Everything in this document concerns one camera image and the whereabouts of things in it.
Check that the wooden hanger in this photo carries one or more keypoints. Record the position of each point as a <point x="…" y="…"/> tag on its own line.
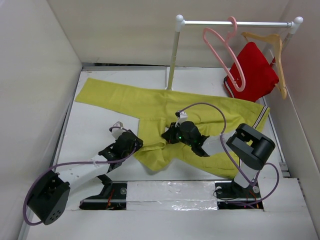
<point x="277" y="44"/>

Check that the yellow-green trousers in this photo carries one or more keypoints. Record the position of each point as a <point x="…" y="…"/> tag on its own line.
<point x="156" y="110"/>

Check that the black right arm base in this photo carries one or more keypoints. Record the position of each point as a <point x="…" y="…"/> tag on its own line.
<point x="232" y="197"/>

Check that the white metal clothes rack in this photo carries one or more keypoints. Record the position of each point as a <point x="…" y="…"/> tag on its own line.
<point x="180" y="22"/>

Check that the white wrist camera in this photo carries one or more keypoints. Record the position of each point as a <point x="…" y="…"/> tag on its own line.
<point x="181" y="117"/>
<point x="117" y="129"/>

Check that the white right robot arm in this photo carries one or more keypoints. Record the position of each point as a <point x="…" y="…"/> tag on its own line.
<point x="251" y="146"/>

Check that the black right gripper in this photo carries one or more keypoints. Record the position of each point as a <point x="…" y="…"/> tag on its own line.
<point x="169" y="134"/>

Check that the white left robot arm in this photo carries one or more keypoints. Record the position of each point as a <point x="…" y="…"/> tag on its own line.
<point x="47" y="197"/>

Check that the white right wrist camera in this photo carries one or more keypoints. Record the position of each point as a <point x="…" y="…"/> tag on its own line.
<point x="181" y="117"/>

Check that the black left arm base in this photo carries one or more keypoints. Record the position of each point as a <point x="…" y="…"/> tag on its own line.
<point x="112" y="197"/>

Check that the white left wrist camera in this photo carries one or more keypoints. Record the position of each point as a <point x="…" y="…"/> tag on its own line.
<point x="117" y="129"/>

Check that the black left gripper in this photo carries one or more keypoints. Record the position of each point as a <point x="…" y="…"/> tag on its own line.
<point x="132" y="149"/>

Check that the red folded shorts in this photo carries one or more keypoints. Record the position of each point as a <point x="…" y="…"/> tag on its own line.
<point x="260" y="78"/>

